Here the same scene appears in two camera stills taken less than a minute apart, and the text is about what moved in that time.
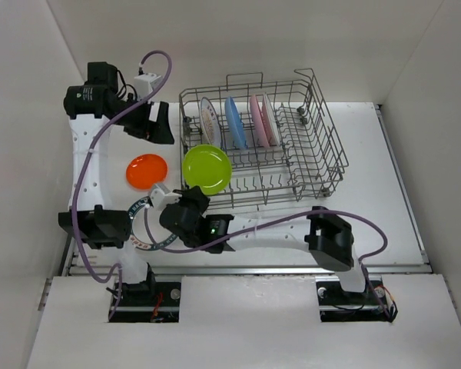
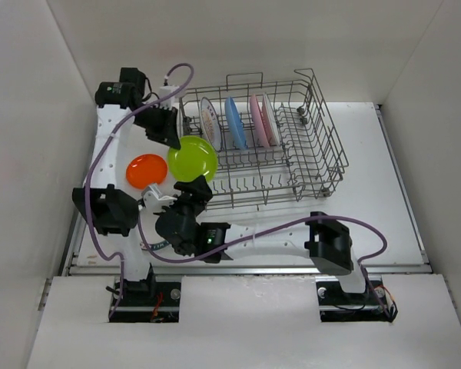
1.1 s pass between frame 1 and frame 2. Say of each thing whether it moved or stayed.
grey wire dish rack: stayed
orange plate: stayed
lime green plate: moved
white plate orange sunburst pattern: stayed
